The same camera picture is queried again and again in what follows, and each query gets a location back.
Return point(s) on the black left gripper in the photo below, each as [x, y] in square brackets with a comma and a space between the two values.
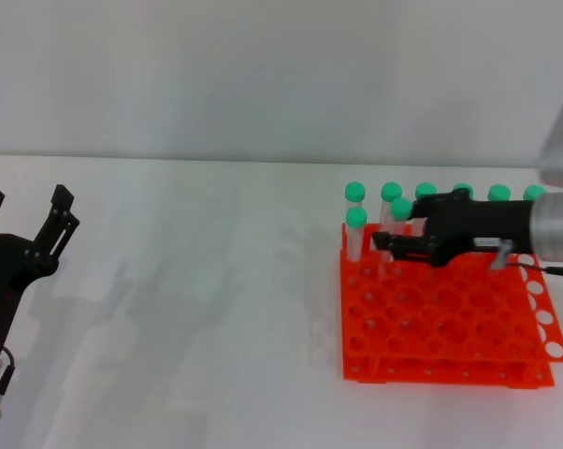
[5, 271]

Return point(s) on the orange plastic test tube rack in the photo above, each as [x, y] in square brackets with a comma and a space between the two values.
[450, 374]

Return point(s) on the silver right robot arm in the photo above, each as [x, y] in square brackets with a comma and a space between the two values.
[557, 224]

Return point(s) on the green-capped clear test tube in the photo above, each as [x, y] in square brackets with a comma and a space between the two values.
[499, 192]
[462, 187]
[401, 207]
[534, 192]
[391, 191]
[425, 189]
[355, 189]
[356, 215]

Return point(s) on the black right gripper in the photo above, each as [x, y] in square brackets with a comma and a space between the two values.
[487, 224]

